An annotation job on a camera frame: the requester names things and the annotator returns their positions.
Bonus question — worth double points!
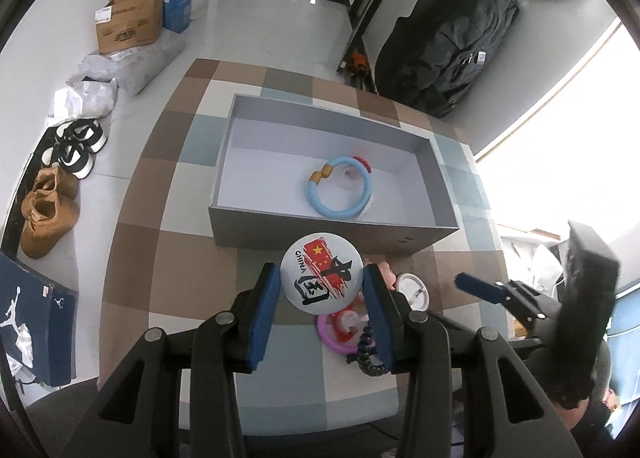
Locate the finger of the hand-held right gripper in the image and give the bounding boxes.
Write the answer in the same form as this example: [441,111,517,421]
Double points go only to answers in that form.
[454,272,563,339]

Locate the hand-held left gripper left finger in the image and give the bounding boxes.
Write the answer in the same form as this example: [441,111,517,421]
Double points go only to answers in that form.
[60,263,283,458]

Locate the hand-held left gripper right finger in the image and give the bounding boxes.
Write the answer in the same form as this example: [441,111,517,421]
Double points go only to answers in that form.
[362,263,586,458]

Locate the red clear ornament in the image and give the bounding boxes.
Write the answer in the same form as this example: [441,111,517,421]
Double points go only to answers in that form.
[332,310,372,344]
[341,154,374,188]

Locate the pink figure toy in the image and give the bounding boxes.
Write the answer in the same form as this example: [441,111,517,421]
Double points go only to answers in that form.
[367,260,399,291]

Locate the black bead bracelet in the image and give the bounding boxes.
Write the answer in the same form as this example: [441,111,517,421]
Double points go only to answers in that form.
[345,325,388,379]

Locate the pink ring bracelet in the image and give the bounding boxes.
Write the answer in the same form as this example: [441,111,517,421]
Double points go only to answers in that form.
[316,313,363,355]

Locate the grey box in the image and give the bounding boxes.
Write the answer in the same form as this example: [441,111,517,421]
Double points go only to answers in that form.
[207,93,461,257]

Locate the light blue ring bracelet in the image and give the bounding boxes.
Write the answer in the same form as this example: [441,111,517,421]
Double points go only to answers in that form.
[305,155,375,219]

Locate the checked table mat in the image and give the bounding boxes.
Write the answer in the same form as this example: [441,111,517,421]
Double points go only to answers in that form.
[97,58,506,439]

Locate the blue shoe box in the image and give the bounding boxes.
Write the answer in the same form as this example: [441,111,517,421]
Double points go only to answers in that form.
[0,252,78,387]

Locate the brown shoe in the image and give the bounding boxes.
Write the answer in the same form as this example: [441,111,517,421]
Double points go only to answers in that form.
[20,190,81,259]
[32,165,80,201]

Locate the black white sandal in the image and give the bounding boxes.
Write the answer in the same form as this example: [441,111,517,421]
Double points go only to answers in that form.
[41,140,96,179]
[55,119,108,155]

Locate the black duffel bag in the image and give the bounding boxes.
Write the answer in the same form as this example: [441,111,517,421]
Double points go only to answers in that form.
[375,0,521,119]

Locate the grey plastic bag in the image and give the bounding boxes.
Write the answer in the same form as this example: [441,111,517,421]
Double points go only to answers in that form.
[80,35,187,96]

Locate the blue carton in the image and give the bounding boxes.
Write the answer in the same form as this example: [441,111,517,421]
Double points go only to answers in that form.
[125,0,193,34]

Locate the brown cardboard box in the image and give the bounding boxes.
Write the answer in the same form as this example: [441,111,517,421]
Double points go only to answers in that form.
[95,0,165,55]

